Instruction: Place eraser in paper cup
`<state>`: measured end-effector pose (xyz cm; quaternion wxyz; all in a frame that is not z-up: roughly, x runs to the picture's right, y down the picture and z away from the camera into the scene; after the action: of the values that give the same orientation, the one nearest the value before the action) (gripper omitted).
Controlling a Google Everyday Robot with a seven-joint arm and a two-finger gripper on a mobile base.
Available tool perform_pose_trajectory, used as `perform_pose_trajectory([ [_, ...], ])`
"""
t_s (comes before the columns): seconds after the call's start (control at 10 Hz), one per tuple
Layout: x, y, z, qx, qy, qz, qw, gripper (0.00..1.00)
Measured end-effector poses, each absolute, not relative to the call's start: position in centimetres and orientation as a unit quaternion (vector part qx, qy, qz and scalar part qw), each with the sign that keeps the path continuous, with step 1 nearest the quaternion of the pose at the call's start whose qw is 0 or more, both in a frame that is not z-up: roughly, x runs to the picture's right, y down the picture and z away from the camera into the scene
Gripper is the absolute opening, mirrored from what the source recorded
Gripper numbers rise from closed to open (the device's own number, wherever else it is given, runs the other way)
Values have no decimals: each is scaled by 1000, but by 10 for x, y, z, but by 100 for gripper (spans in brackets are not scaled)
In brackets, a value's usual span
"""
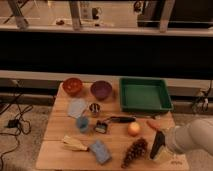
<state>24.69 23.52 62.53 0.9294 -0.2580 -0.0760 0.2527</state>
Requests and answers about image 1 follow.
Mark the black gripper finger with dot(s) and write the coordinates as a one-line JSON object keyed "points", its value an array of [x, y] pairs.
{"points": [[159, 141]]}

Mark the small metal cup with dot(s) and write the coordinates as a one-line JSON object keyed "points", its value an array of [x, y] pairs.
{"points": [[94, 109]]}

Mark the blue paper cup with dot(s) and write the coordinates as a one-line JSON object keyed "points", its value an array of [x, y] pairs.
{"points": [[82, 124]]}

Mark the yellow wedge block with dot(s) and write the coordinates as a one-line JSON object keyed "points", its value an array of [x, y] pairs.
{"points": [[163, 155]]}

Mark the orange carrot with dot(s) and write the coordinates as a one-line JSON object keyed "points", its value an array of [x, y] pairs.
{"points": [[153, 124]]}

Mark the purple grape bunch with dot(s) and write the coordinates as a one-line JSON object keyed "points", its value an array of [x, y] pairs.
{"points": [[137, 149]]}

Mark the peach apple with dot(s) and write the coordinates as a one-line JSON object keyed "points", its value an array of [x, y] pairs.
{"points": [[133, 129]]}

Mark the green plastic tray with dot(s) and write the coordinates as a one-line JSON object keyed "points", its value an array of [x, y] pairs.
{"points": [[144, 95]]}

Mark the blue sponge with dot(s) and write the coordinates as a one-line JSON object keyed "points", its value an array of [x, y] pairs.
{"points": [[100, 151]]}

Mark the purple bowl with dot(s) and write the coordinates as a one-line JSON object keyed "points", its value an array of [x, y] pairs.
{"points": [[101, 89]]}

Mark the red bowl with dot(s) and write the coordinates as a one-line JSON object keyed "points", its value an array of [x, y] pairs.
{"points": [[72, 86]]}

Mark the black power adapter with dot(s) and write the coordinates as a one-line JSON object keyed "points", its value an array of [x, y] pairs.
{"points": [[13, 123]]}

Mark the black handled brush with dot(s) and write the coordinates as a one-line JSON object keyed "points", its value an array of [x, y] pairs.
{"points": [[102, 125]]}

